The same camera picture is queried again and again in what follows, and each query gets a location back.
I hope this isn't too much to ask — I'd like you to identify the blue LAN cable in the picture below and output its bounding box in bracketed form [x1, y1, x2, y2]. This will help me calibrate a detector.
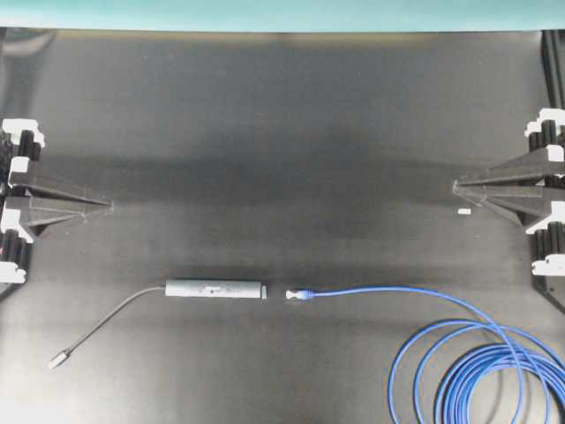
[284, 284, 565, 424]

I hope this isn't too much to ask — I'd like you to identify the black aluminium frame post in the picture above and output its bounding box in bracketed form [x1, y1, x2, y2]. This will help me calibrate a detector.
[541, 29, 564, 110]

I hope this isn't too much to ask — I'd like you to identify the grey USB hub with cable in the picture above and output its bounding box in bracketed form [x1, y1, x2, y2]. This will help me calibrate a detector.
[48, 278, 267, 370]

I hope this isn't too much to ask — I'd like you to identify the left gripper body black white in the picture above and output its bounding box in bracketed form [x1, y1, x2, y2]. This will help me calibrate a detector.
[1, 118, 45, 283]

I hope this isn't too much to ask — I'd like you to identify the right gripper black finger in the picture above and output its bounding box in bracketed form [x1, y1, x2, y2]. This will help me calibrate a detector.
[454, 148, 564, 186]
[454, 185, 556, 230]

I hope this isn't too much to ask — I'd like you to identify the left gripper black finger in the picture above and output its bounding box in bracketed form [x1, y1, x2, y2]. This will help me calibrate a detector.
[8, 170, 112, 207]
[7, 197, 113, 239]

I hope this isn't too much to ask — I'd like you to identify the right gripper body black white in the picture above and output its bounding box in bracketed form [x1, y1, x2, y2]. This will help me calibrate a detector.
[523, 107, 565, 277]

